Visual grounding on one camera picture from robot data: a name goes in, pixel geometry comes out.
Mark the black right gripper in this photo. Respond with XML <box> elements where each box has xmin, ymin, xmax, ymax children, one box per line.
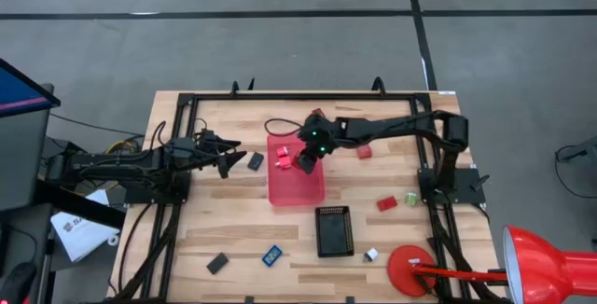
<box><xmin>292</xmin><ymin>112</ymin><xmax>349</xmax><ymax>176</ymax></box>

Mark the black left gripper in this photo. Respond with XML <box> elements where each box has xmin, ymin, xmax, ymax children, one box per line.
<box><xmin>163</xmin><ymin>128</ymin><xmax>249</xmax><ymax>180</ymax></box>

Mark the small black rectangular device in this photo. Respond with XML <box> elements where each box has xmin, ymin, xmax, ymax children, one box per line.
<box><xmin>246</xmin><ymin>151</ymin><xmax>266</xmax><ymax>172</ymax></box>
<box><xmin>205</xmin><ymin>252</ymin><xmax>230</xmax><ymax>276</ymax></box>

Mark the red rectangular block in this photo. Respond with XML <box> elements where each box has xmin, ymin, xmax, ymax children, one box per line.
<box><xmin>376</xmin><ymin>195</ymin><xmax>399</xmax><ymax>213</ymax></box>

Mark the small blue digital device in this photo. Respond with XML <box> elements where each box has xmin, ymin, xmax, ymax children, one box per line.
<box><xmin>261</xmin><ymin>244</ymin><xmax>284</xmax><ymax>268</ymax></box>

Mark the pink translucent plastic tray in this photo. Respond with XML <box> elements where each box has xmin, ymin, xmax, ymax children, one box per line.
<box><xmin>266</xmin><ymin>131</ymin><xmax>326</xmax><ymax>208</ymax></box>

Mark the black slotted plastic basket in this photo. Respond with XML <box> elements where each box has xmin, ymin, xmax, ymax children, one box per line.
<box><xmin>314</xmin><ymin>205</ymin><xmax>355</xmax><ymax>259</ymax></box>

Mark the red desk lamp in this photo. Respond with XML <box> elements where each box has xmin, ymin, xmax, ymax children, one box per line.
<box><xmin>386</xmin><ymin>224</ymin><xmax>597</xmax><ymax>304</ymax></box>

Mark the black desk beam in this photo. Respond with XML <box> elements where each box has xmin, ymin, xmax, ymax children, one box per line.
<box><xmin>35</xmin><ymin>178</ymin><xmax>127</xmax><ymax>230</ymax></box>

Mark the white printed paper sheet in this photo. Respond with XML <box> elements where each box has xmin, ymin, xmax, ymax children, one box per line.
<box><xmin>49</xmin><ymin>188</ymin><xmax>121</xmax><ymax>264</ymax></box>

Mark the grey monitor with blue screen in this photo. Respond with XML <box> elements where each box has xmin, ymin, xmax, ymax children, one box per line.
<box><xmin>0</xmin><ymin>58</ymin><xmax>62</xmax><ymax>213</ymax></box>

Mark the black computer mouse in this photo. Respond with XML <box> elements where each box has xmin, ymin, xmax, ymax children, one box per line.
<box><xmin>0</xmin><ymin>261</ymin><xmax>37</xmax><ymax>304</ymax></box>

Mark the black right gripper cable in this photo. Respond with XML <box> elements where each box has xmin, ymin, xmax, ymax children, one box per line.
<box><xmin>263</xmin><ymin>117</ymin><xmax>307</xmax><ymax>138</ymax></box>

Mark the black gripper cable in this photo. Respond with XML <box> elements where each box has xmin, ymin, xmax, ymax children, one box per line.
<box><xmin>147</xmin><ymin>117</ymin><xmax>209</xmax><ymax>154</ymax></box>
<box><xmin>263</xmin><ymin>117</ymin><xmax>307</xmax><ymax>138</ymax></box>

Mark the black aluminium table frame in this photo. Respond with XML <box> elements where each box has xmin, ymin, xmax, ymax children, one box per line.
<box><xmin>109</xmin><ymin>78</ymin><xmax>512</xmax><ymax>304</ymax></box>

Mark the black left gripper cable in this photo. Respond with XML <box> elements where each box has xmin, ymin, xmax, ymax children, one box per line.
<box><xmin>147</xmin><ymin>117</ymin><xmax>209</xmax><ymax>154</ymax></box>

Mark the yellow cable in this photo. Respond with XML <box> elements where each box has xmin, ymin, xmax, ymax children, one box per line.
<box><xmin>104</xmin><ymin>139</ymin><xmax>141</xmax><ymax>156</ymax></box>

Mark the thin black looped floor cable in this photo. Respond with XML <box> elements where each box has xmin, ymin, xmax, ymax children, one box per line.
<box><xmin>553</xmin><ymin>144</ymin><xmax>597</xmax><ymax>200</ymax></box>

